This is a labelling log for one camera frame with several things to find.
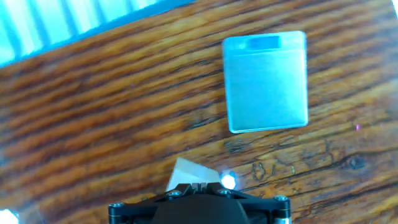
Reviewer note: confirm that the wood grain vinyl sheet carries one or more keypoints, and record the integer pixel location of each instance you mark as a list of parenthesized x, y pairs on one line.
[(93, 124)]

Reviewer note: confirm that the light wooden block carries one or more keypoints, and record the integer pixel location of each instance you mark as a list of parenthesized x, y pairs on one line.
[(189, 172)]

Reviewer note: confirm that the silver digital pocket scale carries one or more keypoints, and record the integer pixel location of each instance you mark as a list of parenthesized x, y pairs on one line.
[(265, 87)]

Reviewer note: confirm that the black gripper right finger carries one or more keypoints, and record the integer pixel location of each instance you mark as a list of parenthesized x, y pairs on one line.
[(282, 208)]

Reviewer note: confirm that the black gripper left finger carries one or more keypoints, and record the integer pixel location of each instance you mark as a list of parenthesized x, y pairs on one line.
[(115, 213)]

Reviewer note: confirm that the aluminium slat workbench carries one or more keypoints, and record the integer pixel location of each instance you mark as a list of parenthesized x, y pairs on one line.
[(46, 25)]

